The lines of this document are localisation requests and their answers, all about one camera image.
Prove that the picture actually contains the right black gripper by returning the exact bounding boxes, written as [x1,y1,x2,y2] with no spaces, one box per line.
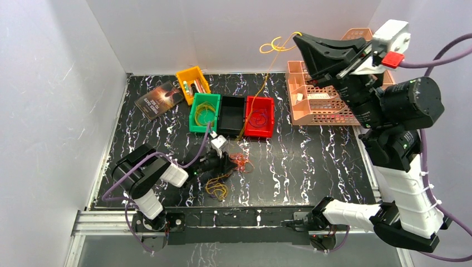
[296,31,389,130]

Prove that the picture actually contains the orange yellow cables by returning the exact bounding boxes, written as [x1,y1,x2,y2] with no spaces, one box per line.
[205,151,255,202]

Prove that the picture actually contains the black plastic bin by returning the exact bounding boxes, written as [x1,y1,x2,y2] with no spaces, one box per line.
[217,95,246,136]

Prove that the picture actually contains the yellow single cable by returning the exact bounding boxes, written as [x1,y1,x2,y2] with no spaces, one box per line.
[235,31,303,141]

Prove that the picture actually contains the red plastic bin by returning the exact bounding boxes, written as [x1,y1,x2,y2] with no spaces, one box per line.
[243,96,275,138]

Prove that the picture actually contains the green plastic bin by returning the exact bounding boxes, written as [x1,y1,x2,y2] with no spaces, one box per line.
[189,93,221,133]

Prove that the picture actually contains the dark red cable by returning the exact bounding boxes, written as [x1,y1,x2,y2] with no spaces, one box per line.
[249,108,270,129]

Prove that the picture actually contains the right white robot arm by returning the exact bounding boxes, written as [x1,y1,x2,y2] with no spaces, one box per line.
[293,33,448,253]

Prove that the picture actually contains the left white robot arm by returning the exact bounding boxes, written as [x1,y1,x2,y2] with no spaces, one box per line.
[111,144,238,231]

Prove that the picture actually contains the peach plastic file rack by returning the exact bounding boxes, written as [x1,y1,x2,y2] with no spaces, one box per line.
[286,28,396,127]

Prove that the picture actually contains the markers in yellow bin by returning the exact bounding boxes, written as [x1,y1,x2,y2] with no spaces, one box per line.
[183,78,206,96]

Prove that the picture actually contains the dark paperback book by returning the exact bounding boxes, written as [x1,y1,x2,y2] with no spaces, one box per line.
[135,81,184,121]

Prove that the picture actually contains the yellow plastic bin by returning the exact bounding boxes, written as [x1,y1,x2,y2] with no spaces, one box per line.
[175,66,210,106]

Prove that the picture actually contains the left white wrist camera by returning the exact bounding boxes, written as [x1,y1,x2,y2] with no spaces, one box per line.
[210,132,228,158]

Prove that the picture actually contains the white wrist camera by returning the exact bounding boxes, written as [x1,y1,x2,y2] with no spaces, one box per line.
[351,19,411,75]
[210,132,228,158]

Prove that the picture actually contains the yellow cables in green bin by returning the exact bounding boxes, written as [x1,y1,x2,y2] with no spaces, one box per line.
[194,102,218,128]

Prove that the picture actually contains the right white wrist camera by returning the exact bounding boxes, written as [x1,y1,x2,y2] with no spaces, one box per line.
[351,19,411,75]

